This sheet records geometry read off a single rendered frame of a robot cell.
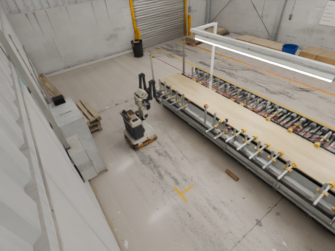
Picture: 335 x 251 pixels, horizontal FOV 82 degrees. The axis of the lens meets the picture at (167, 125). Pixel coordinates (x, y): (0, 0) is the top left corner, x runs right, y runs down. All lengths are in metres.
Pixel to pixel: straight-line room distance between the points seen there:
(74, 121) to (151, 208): 2.11
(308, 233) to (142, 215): 2.80
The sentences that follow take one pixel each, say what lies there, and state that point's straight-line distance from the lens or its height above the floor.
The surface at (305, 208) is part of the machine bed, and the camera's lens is 4.28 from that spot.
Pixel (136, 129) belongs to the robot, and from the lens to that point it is 4.52.
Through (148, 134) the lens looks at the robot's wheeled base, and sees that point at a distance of 4.80.
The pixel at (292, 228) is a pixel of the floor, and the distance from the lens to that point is 4.20.
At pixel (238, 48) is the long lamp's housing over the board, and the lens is 3.53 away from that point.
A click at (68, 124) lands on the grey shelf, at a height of 1.53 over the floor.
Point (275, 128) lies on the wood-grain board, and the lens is 4.31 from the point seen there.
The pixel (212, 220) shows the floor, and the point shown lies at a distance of 3.87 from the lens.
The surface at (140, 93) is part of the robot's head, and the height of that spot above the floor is 1.34.
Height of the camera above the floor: 3.54
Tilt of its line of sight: 41 degrees down
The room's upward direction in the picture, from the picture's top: 5 degrees counter-clockwise
